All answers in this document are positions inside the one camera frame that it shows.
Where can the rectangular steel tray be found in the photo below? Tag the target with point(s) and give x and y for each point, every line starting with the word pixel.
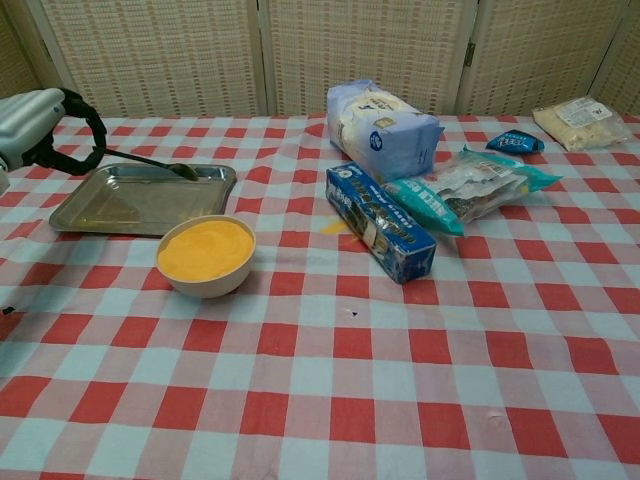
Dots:
pixel 150 200

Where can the small blue snack packet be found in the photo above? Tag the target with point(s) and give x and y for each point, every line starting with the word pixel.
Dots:
pixel 515 142

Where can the clear bag beige powder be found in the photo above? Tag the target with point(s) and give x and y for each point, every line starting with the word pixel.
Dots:
pixel 580 125

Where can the bowl of yellow powder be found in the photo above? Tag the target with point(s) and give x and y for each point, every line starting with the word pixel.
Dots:
pixel 210 286

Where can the teal clear snack package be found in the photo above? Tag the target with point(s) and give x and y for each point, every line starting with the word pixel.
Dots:
pixel 475 190

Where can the long blue cardboard box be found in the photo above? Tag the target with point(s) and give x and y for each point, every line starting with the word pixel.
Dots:
pixel 380 225

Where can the dark metal spoon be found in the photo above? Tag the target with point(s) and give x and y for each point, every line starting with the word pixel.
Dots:
pixel 187 171

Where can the woven folding screen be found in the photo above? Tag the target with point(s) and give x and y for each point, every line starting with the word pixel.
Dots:
pixel 160 55

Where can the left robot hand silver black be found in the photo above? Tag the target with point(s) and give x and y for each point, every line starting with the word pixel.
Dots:
pixel 25 122

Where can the red white checkered tablecloth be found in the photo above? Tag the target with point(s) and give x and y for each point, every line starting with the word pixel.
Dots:
pixel 320 380

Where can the pale blue flour bag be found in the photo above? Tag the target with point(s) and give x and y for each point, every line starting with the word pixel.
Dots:
pixel 395 145

